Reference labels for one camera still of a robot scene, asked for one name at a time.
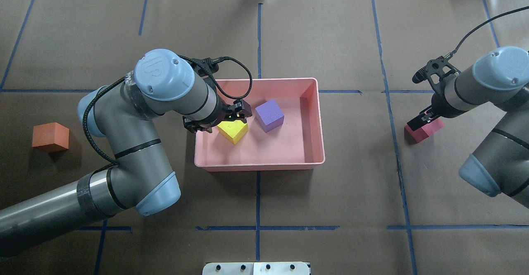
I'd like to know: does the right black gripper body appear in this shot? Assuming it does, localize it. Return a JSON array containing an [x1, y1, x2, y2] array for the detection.
[[412, 57, 461, 118]]

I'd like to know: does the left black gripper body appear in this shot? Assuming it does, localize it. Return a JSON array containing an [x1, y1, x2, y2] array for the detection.
[[182, 57, 237, 128]]

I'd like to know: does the yellow-green foam block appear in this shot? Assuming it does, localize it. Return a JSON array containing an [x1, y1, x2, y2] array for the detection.
[[217, 120, 249, 145]]

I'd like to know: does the red foam block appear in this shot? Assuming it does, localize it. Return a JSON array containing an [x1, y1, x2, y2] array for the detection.
[[404, 118, 445, 144]]

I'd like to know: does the purple foam block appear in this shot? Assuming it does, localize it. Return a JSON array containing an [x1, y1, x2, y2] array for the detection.
[[255, 99, 285, 132]]

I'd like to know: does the orange foam block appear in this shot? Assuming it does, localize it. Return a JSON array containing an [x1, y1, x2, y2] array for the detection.
[[31, 122, 70, 153]]

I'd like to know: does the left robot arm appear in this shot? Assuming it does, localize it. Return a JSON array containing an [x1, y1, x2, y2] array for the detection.
[[0, 49, 253, 261]]

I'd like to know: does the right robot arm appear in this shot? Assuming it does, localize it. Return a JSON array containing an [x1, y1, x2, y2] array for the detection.
[[405, 46, 529, 207]]

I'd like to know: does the pink plastic bin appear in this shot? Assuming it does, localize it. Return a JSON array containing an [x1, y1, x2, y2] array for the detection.
[[194, 78, 326, 172]]

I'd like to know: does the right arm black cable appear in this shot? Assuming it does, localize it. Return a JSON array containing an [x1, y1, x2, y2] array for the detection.
[[444, 5, 529, 58]]

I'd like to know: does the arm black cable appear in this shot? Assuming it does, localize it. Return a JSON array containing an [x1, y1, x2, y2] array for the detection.
[[83, 56, 253, 166], [444, 5, 529, 58]]

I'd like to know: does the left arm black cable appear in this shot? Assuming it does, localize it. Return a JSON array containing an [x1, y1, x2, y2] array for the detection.
[[83, 56, 253, 166]]

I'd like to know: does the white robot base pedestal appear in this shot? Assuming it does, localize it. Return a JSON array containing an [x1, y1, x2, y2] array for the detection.
[[202, 261, 311, 275]]

